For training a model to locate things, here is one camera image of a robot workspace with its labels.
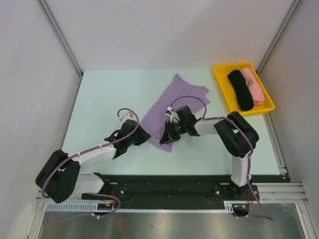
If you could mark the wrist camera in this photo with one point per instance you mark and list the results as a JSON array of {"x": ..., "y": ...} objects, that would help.
[
  {"x": 173, "y": 116},
  {"x": 125, "y": 117}
]

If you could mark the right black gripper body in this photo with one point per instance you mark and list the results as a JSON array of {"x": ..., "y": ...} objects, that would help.
[{"x": 175, "y": 130}]

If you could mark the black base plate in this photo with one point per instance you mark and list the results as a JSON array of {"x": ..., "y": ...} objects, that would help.
[{"x": 175, "y": 203}]

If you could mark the right aluminium corner post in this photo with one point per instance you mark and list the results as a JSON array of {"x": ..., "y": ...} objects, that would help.
[{"x": 279, "y": 33}]

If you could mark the left aluminium corner post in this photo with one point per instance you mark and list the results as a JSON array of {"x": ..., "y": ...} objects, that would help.
[{"x": 48, "y": 13}]

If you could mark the white slotted cable duct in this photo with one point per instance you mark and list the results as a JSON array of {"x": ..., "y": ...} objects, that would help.
[{"x": 96, "y": 207}]

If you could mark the aluminium corner post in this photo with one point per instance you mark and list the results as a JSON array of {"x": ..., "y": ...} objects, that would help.
[
  {"x": 48, "y": 13},
  {"x": 279, "y": 33}
]

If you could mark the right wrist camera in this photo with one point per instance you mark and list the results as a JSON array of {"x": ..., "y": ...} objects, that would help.
[{"x": 173, "y": 116}]

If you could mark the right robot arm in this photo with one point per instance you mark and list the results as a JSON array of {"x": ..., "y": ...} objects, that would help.
[{"x": 237, "y": 135}]

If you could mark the purple t shirt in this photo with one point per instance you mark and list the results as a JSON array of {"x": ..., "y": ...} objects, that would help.
[{"x": 178, "y": 93}]

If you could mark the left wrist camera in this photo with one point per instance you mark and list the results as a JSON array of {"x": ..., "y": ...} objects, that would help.
[{"x": 125, "y": 117}]

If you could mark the yellow plastic tray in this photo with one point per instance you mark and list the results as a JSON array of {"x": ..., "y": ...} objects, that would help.
[{"x": 220, "y": 73}]

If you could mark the rolled black t shirt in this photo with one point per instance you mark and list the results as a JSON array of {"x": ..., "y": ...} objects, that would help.
[{"x": 243, "y": 96}]

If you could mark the aluminium frame rail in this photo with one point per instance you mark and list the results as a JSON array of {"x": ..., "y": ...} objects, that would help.
[{"x": 281, "y": 193}]

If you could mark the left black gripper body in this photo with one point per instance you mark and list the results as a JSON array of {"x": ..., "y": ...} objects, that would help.
[{"x": 139, "y": 138}]

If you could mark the rolled pink t shirt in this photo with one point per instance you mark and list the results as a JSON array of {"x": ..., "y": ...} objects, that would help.
[{"x": 253, "y": 86}]

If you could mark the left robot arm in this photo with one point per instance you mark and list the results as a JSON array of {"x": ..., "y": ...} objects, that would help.
[{"x": 62, "y": 176}]

